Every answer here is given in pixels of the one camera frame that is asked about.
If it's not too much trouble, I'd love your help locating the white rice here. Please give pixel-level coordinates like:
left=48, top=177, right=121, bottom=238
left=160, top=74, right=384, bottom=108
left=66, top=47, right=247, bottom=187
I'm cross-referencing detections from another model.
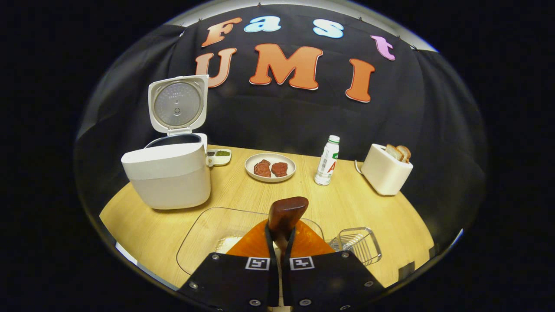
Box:
left=215, top=235, right=244, bottom=254

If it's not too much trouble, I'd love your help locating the brown wooden spoon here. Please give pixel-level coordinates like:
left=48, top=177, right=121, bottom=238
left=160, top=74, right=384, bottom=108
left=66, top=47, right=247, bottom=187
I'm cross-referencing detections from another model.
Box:
left=268, top=196, right=309, bottom=260

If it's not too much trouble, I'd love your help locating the white round plate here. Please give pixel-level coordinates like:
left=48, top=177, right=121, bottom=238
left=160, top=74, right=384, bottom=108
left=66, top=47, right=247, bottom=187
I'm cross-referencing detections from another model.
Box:
left=245, top=153, right=297, bottom=182

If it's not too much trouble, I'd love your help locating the white toaster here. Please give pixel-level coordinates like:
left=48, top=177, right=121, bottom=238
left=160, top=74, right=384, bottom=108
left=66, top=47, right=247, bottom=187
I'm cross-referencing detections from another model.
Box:
left=355, top=143, right=414, bottom=196

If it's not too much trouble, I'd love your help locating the clear rice container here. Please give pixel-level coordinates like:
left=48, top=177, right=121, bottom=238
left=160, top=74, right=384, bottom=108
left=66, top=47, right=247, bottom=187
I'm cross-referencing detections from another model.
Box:
left=176, top=207, right=325, bottom=276

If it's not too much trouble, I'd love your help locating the white divided seasoning dish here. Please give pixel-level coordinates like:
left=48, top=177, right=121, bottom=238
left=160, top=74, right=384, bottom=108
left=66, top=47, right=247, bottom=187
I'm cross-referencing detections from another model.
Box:
left=206, top=149, right=232, bottom=167

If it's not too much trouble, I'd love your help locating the white drink bottle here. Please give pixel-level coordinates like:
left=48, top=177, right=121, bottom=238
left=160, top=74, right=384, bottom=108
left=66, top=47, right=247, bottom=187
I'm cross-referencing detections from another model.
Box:
left=314, top=135, right=340, bottom=186

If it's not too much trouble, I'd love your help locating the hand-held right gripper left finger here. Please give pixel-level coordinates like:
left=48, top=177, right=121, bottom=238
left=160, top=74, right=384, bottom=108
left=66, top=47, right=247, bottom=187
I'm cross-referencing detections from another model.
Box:
left=178, top=219, right=280, bottom=310

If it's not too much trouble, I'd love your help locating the white rice cooker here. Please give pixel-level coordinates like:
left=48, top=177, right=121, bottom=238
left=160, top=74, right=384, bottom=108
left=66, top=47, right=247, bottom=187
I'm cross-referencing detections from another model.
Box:
left=121, top=75, right=212, bottom=211

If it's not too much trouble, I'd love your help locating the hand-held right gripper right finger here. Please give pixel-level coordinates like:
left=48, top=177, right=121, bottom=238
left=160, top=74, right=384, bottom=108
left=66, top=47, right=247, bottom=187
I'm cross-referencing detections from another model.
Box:
left=277, top=219, right=386, bottom=310

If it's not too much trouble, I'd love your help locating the metal wire chopstick holder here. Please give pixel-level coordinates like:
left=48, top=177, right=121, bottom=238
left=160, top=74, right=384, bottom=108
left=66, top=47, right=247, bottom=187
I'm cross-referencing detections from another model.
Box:
left=330, top=227, right=382, bottom=266

